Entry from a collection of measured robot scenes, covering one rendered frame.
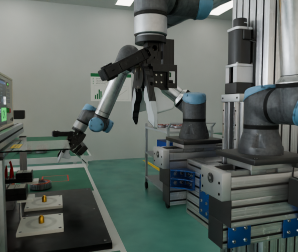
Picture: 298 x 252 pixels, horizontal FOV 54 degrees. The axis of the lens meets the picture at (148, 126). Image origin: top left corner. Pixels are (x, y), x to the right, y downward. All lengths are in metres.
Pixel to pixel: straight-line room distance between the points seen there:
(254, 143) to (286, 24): 0.37
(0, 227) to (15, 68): 5.66
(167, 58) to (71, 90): 5.79
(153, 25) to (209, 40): 6.83
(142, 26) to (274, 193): 0.70
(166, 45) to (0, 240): 0.70
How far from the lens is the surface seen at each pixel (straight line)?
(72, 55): 6.50
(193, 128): 1.44
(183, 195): 1.47
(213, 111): 7.39
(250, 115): 1.04
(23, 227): 1.14
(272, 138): 1.04
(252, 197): 1.03
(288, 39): 0.96
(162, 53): 0.68
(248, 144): 1.03
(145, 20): 0.66
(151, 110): 0.60
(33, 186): 1.69
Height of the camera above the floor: 1.20
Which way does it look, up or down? 4 degrees down
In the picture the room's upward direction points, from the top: straight up
